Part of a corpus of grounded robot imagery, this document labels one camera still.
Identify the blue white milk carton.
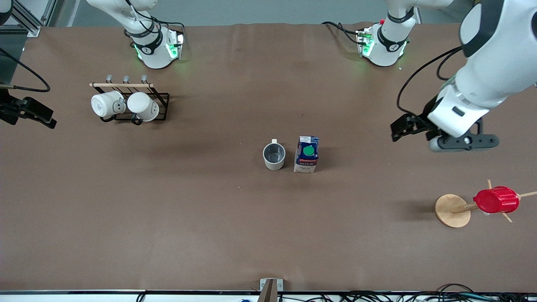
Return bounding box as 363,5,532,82
294,135,319,173

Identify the red plastic cup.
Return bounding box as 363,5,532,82
473,186,520,214

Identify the wooden mug tree stand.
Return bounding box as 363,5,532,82
435,180,537,229

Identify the brown table cover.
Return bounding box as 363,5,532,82
0,22,537,293

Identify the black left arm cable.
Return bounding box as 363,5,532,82
396,45,463,119

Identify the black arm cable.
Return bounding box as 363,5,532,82
0,47,51,93
396,45,463,119

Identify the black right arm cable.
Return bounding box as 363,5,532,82
0,47,51,93

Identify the white mug with grey handle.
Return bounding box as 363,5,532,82
91,91,126,118

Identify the aluminium frame profile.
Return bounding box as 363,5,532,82
8,0,57,37

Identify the white mug with black handle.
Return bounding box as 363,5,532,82
127,92,160,122

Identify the black wire mug rack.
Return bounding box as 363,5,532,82
89,75,170,125

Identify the black left base cable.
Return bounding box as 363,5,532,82
322,21,362,45

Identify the black base cable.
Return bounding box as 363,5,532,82
126,0,186,42
322,21,362,45

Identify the black right base cable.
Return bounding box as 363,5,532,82
126,0,186,42

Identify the black cable bundle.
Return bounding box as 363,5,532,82
277,284,537,302

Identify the metal table edge rail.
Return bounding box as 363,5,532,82
0,289,537,295

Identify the grey metal bracket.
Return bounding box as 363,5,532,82
260,278,284,292

